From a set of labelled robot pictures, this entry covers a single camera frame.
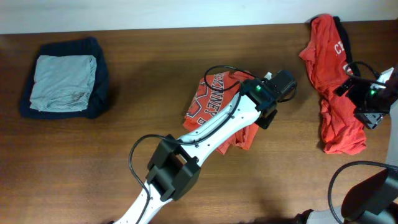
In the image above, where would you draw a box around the orange t-shirt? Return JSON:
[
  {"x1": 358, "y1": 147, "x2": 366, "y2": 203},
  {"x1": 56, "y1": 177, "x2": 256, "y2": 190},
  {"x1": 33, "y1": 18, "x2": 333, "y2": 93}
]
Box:
[{"x1": 183, "y1": 72, "x2": 259, "y2": 154}]

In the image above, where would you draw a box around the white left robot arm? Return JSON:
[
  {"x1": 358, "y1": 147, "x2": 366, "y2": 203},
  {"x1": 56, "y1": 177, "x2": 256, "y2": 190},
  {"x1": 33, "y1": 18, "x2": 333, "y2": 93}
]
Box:
[{"x1": 117, "y1": 79, "x2": 281, "y2": 223}]

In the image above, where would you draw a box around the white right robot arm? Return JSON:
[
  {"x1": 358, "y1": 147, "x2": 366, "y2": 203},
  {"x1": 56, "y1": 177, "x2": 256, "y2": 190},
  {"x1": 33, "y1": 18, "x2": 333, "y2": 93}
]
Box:
[{"x1": 291, "y1": 67, "x2": 397, "y2": 224}]

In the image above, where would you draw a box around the red garment with white letters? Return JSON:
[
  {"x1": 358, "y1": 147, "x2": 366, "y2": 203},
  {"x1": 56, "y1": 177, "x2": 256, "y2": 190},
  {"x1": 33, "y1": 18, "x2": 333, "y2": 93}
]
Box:
[{"x1": 299, "y1": 14, "x2": 366, "y2": 155}]

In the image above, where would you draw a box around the black garment under red one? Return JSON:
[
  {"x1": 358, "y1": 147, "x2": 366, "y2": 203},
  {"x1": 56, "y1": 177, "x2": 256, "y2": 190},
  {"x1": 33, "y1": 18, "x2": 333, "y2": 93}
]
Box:
[{"x1": 331, "y1": 16, "x2": 361, "y2": 77}]

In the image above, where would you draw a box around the folded dark navy garment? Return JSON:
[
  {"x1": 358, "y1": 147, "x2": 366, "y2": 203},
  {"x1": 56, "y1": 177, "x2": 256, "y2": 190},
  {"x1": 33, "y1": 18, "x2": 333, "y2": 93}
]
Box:
[{"x1": 19, "y1": 37, "x2": 110, "y2": 119}]

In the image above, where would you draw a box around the folded grey garment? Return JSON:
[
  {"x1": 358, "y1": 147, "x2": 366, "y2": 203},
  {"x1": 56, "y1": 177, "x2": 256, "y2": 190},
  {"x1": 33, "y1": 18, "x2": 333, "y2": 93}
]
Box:
[{"x1": 30, "y1": 55, "x2": 97, "y2": 113}]

